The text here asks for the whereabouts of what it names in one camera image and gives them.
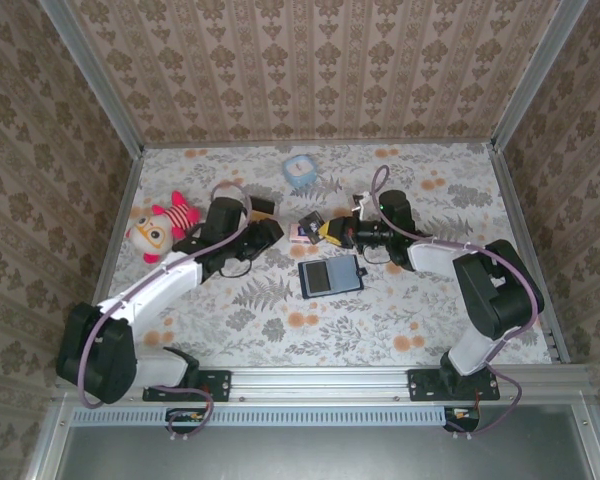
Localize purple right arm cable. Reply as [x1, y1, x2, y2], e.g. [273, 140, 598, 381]
[371, 165, 545, 439]

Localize grey metal panel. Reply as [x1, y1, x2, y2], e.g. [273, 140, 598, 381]
[27, 402, 600, 480]

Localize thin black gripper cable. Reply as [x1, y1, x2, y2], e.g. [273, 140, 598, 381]
[362, 244, 394, 265]
[218, 247, 259, 279]

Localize aluminium frame post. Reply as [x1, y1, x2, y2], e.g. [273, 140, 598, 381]
[489, 0, 590, 152]
[37, 0, 147, 157]

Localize blue card holder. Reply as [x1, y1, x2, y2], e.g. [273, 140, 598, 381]
[297, 256, 369, 300]

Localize yellow credit card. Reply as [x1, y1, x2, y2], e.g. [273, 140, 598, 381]
[318, 219, 344, 246]

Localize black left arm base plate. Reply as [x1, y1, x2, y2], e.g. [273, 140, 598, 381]
[142, 368, 232, 403]

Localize floral table cover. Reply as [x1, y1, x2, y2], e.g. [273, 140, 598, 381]
[87, 142, 554, 369]

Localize aluminium front frame rail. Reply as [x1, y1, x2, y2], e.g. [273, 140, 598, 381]
[54, 364, 589, 402]

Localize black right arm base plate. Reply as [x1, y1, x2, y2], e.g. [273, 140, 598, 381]
[407, 367, 501, 403]

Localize slotted white cable duct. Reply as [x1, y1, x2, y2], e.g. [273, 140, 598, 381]
[72, 405, 481, 428]

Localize light blue alarm clock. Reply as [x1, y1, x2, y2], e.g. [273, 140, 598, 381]
[281, 154, 317, 188]

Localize thin black left gripper cable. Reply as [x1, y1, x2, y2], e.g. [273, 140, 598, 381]
[218, 247, 259, 279]

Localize red yellow black box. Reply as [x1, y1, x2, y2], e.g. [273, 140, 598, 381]
[247, 196, 277, 222]

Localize thin black right gripper cable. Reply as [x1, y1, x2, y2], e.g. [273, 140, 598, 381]
[362, 244, 394, 265]

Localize pink and white plush toy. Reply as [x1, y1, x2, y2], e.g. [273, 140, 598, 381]
[125, 190, 202, 265]

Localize dark glossy credit card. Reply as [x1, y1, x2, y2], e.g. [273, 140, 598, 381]
[305, 263, 331, 294]

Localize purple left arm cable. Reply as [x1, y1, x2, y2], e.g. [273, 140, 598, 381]
[81, 180, 254, 442]

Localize aluminium side rail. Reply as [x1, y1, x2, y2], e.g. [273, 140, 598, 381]
[486, 141, 572, 367]
[73, 147, 147, 370]

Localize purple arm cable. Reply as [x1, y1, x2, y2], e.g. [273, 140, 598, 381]
[81, 180, 254, 442]
[371, 165, 545, 439]

